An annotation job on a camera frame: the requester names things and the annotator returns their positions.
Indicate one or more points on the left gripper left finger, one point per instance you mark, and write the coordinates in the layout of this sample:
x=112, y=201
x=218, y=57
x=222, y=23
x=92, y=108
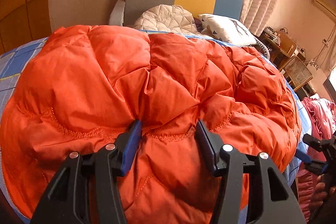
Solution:
x=84, y=189

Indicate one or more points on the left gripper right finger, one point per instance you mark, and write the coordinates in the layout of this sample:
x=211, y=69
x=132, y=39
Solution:
x=270, y=199

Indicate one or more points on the orange down jacket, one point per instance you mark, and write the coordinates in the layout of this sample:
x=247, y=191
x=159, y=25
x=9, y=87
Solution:
x=147, y=98

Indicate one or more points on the person's right hand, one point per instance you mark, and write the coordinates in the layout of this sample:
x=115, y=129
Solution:
x=321, y=195

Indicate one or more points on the pink ruffled fabric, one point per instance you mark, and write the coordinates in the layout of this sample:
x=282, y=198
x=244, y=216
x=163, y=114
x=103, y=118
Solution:
x=321, y=113

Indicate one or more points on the wicker wooden chair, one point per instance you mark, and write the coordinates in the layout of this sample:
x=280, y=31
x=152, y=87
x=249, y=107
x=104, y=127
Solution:
x=297, y=72

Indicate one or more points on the wooden side table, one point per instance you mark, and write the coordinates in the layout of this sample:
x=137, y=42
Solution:
x=280, y=45

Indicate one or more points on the white patterned pillow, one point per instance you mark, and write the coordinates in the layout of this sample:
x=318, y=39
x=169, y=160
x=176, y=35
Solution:
x=226, y=29

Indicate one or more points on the white cloth by headboard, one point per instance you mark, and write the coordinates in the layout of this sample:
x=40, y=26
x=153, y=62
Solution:
x=117, y=15

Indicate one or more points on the beige quilted jacket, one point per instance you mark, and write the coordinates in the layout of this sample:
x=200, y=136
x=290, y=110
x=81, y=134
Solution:
x=167, y=18

